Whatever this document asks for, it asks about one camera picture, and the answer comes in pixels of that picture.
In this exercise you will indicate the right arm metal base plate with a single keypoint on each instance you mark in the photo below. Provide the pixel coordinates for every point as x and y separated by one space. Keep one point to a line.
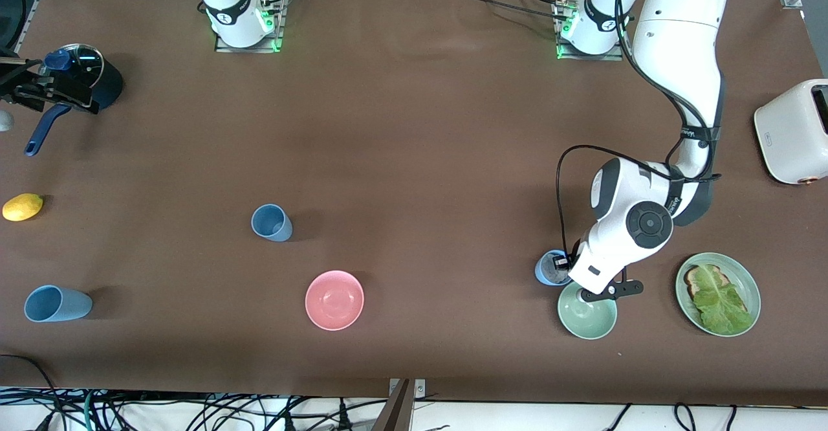
223 46

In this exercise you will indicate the blue cup holding paper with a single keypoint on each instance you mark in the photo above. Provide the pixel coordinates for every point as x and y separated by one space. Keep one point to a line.
542 277

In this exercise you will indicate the small metal bracket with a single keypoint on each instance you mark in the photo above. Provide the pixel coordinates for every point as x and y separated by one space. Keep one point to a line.
419 389

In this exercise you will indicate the pink bowl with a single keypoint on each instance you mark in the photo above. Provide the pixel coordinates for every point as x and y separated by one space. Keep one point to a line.
334 300

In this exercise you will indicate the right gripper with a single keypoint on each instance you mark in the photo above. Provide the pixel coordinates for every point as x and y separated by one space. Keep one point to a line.
40 90

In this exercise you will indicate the green lettuce leaf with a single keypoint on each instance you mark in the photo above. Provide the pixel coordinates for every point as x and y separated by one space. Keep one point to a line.
721 301

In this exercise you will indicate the crumpled white paper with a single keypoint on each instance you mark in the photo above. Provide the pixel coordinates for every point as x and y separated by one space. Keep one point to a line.
552 274

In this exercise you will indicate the dark blue saucepan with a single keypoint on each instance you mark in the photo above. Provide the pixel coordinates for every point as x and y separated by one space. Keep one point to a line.
110 85

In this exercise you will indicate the glass lid blue knob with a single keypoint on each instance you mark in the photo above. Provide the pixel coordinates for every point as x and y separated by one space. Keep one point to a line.
81 62

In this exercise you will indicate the white toaster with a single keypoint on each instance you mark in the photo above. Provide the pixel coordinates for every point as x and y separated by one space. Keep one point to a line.
792 133

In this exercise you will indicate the toasted bread slice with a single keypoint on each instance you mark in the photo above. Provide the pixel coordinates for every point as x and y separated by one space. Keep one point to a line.
693 279

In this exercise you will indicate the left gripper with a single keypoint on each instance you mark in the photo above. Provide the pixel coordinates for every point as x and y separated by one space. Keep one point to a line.
570 259

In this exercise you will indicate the yellow lemon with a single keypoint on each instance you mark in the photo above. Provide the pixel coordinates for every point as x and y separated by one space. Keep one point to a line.
22 207

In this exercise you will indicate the pale green plate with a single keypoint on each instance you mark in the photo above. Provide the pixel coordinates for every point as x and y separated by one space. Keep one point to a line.
750 288

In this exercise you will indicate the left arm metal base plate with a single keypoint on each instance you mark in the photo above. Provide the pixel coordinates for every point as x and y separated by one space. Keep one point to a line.
614 54

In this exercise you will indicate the pale green bowl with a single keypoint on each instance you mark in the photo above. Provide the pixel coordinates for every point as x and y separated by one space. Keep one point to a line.
585 321

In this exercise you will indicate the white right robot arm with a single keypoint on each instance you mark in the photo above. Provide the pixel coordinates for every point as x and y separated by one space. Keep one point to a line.
233 10

